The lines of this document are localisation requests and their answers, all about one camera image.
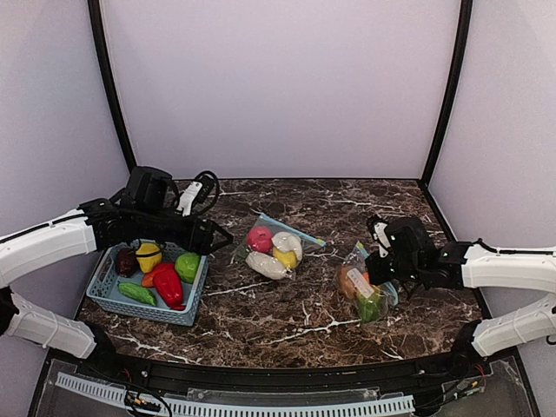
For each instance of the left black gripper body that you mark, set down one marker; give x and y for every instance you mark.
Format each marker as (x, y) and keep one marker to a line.
(208, 236)

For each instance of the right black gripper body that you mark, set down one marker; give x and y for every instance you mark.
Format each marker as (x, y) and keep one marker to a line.
(388, 267)

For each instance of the small clear zip bag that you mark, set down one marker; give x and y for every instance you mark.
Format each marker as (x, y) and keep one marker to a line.
(356, 258)

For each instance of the brown toy potato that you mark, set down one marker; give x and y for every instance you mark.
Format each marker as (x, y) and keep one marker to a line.
(345, 285)

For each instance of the large red toy apple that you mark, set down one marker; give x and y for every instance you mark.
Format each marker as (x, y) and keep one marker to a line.
(259, 239)

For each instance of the large clear zip bag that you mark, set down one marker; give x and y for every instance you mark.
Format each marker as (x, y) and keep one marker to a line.
(309, 243)

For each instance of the yellow toy potato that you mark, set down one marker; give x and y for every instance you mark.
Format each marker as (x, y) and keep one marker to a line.
(287, 259)

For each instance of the light blue plastic basket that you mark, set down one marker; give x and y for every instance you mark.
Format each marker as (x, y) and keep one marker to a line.
(103, 289)

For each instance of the orange toy carrot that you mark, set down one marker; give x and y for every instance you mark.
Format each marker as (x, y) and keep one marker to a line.
(370, 300)

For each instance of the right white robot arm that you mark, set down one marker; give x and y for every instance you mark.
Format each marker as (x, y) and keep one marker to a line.
(406, 253)

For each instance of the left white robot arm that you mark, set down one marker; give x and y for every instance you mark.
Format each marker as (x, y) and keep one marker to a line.
(150, 207)

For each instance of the yellow toy lemon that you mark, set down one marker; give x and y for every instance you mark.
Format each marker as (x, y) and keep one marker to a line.
(148, 256)

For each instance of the red toy bell pepper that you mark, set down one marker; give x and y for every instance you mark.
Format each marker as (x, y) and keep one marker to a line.
(168, 285)

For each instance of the dark red toy fruit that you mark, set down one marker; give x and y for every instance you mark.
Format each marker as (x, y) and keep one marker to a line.
(126, 263)

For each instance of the green toy cucumber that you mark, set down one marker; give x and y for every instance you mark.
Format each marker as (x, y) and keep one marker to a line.
(137, 293)

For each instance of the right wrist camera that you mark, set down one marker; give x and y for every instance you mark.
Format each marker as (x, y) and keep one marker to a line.
(376, 226)

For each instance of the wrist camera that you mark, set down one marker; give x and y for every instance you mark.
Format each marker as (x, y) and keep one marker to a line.
(376, 226)
(200, 196)

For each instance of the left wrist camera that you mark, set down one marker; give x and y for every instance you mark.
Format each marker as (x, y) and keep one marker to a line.
(200, 196)

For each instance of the black front frame rail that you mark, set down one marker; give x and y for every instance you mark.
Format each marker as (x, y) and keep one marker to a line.
(421, 376)

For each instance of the white slotted cable duct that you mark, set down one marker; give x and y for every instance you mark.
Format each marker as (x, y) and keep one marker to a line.
(204, 402)

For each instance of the left black frame post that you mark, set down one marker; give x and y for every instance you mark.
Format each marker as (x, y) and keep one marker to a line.
(109, 83)

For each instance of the black frame post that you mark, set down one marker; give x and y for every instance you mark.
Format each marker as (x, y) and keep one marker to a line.
(453, 78)
(109, 83)

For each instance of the right black frame post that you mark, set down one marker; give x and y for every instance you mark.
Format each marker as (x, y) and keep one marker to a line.
(453, 78)

